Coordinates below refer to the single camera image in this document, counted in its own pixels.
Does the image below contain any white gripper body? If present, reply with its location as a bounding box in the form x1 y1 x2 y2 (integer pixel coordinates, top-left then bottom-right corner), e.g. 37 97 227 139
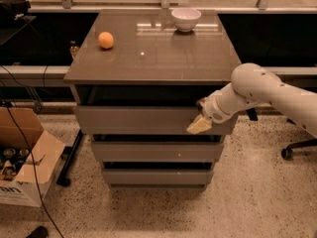
201 90 238 124

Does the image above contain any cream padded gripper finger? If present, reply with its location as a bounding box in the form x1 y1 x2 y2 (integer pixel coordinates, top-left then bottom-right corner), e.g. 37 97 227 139
186 114 212 134

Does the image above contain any grey top drawer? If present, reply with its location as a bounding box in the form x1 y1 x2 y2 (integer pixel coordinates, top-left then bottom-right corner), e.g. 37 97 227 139
72 105 239 136

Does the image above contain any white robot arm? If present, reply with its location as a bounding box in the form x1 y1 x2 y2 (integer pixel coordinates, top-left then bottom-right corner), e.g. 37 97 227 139
187 63 317 138

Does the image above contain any grey drawer cabinet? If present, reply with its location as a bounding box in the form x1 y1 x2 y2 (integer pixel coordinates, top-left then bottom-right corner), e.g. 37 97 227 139
64 9 240 188

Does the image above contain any grey middle drawer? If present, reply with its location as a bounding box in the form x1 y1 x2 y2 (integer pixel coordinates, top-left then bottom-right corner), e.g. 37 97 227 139
91 142 224 163

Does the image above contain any open cardboard box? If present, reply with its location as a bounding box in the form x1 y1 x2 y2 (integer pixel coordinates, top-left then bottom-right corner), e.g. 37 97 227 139
0 107 65 207

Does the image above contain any black office chair base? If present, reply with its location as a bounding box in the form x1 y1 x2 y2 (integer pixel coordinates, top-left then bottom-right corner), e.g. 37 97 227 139
280 138 317 161

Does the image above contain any white ceramic bowl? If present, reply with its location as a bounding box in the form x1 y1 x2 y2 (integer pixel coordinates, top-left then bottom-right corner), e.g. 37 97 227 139
171 8 201 32

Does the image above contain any orange fruit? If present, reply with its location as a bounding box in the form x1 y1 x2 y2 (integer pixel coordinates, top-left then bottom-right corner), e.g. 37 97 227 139
98 32 114 49

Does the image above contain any black table leg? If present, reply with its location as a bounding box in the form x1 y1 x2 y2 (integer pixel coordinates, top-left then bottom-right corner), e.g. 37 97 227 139
56 130 83 187

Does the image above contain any small glass bottle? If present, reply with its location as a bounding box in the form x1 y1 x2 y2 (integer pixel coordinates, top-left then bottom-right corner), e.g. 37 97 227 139
69 41 79 59

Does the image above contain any black object on floor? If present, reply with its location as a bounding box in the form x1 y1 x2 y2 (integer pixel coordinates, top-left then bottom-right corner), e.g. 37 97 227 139
26 226 49 238

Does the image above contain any black bag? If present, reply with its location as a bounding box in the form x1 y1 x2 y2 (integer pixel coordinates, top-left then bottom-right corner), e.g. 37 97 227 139
0 0 31 21

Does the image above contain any black cable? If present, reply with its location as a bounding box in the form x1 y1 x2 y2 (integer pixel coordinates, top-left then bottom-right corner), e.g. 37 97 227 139
0 64 65 238

